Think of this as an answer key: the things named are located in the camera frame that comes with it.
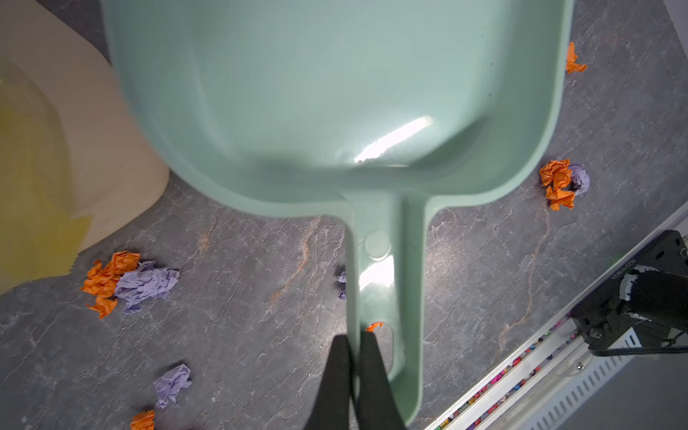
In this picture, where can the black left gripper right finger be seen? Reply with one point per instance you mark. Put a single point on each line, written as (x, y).
(375, 406)

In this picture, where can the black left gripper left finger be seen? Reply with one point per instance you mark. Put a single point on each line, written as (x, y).
(331, 408)

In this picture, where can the green plastic dustpan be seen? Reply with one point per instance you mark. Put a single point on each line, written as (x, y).
(378, 113)

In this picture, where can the orange paper scrap centre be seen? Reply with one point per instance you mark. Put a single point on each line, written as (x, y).
(372, 327)

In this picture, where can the purple paper scrap centre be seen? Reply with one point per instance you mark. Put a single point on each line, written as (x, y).
(342, 282)

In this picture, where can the purple paper scrap left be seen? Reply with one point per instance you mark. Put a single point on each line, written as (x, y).
(170, 385)

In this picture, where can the orange paper scrap left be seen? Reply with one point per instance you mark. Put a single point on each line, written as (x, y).
(143, 421)

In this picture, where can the purple paper scrap near bin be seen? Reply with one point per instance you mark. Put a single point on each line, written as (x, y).
(147, 281)

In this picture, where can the orange paper scrap near bin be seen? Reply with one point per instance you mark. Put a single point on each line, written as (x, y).
(102, 280)

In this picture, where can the orange paper scrap right front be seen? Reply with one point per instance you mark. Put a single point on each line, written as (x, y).
(556, 177)

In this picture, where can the purple paper scrap right front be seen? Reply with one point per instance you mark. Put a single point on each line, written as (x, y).
(580, 179)

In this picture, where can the beige bin with yellow bag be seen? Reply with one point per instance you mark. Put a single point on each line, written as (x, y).
(75, 167)

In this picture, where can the orange paper scrap far right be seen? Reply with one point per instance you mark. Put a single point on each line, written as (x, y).
(572, 65)

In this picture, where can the aluminium front rail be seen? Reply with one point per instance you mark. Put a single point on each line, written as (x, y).
(490, 337)

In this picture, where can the white vented cable duct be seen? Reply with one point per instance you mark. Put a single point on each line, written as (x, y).
(573, 378)

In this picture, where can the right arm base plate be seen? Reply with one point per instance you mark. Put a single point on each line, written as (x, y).
(610, 333)

